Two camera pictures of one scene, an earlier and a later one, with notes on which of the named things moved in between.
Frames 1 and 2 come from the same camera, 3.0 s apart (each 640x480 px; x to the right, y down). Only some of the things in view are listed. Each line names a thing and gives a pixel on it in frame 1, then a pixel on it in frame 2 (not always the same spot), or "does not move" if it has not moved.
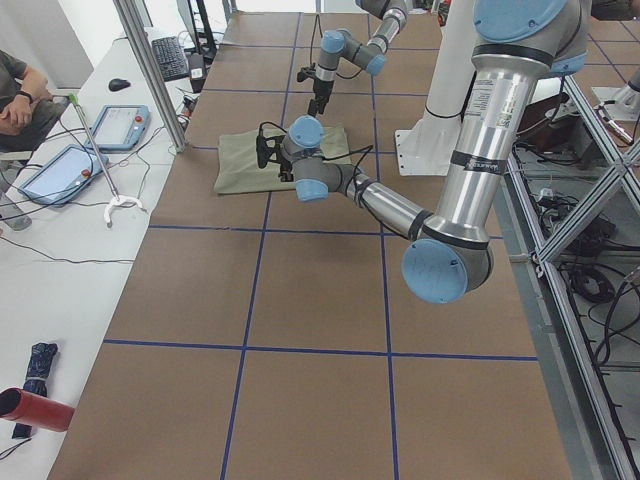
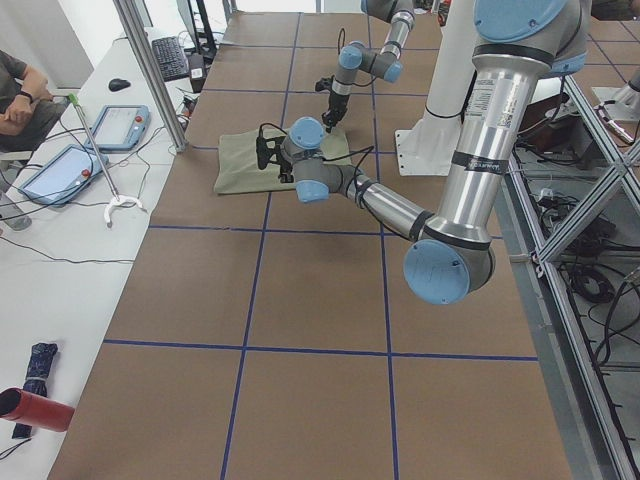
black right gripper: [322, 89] to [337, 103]
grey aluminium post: [144, 56] does not move
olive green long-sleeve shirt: [238, 166] does not move
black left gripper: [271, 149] does not move
